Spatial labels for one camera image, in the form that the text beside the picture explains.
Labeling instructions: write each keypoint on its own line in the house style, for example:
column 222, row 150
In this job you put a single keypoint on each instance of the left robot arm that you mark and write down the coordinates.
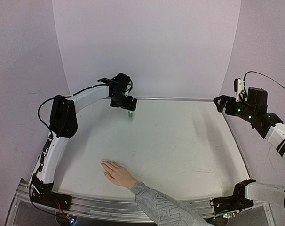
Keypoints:
column 63, row 123

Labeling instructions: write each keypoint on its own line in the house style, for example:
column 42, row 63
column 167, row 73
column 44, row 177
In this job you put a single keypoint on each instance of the aluminium front rail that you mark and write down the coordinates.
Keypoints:
column 26, row 211

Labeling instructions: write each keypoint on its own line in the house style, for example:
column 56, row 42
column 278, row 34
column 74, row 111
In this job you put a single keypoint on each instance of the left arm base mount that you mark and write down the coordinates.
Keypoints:
column 44, row 195

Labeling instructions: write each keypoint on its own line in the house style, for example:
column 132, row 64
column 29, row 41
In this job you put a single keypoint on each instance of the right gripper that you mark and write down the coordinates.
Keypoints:
column 227, row 106

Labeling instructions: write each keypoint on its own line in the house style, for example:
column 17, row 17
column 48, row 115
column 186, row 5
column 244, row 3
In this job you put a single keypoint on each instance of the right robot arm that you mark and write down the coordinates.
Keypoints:
column 271, row 128

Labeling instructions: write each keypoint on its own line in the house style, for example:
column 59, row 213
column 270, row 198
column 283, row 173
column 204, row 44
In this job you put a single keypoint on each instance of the grey sleeved forearm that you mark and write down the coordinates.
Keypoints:
column 164, row 210

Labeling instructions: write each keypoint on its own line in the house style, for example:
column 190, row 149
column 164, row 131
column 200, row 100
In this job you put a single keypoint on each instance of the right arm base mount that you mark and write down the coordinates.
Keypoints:
column 237, row 201

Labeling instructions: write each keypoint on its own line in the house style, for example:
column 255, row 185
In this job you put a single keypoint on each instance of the person's hand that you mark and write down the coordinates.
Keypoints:
column 118, row 175

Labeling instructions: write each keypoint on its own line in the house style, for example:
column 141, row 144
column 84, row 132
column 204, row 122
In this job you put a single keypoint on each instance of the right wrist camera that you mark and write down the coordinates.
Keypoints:
column 239, row 88

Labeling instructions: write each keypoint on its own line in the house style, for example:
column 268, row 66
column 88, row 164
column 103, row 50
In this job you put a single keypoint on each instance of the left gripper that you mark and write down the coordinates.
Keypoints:
column 129, row 104

